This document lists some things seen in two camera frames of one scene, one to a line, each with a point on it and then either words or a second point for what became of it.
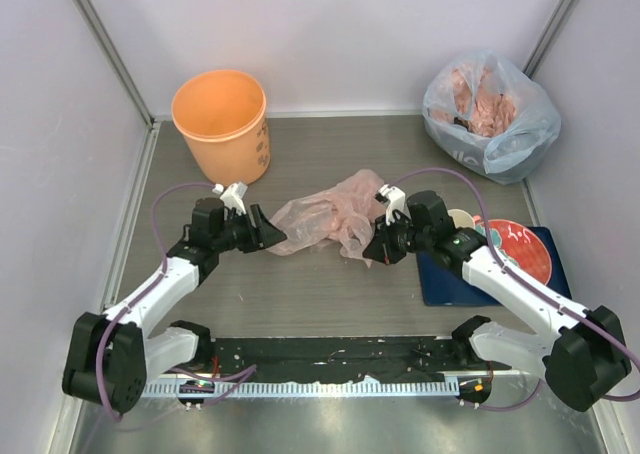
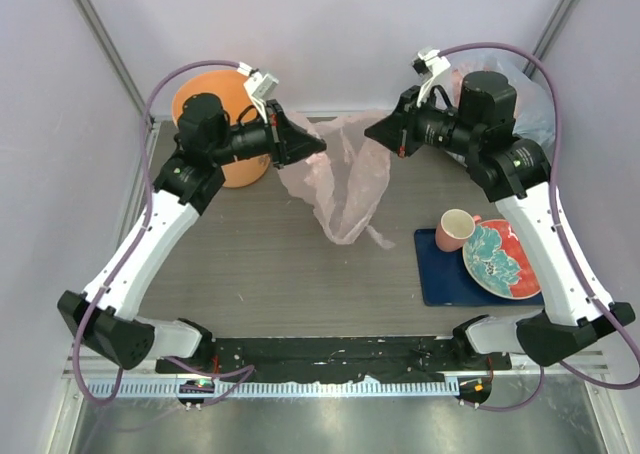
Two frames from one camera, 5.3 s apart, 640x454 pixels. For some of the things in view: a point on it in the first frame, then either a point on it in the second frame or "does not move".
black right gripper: [381, 247] -> [398, 131]
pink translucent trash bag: [343, 214] -> [344, 182]
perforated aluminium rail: [311, 388] does not move
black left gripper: [266, 235] -> [286, 142]
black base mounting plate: [255, 360] does not move
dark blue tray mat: [440, 287] does not move
